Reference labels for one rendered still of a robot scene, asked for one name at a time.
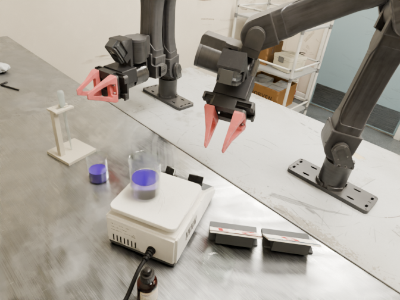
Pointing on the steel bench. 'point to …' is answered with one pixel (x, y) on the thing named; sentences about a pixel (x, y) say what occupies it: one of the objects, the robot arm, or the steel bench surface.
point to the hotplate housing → (115, 237)
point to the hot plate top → (173, 220)
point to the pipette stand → (78, 149)
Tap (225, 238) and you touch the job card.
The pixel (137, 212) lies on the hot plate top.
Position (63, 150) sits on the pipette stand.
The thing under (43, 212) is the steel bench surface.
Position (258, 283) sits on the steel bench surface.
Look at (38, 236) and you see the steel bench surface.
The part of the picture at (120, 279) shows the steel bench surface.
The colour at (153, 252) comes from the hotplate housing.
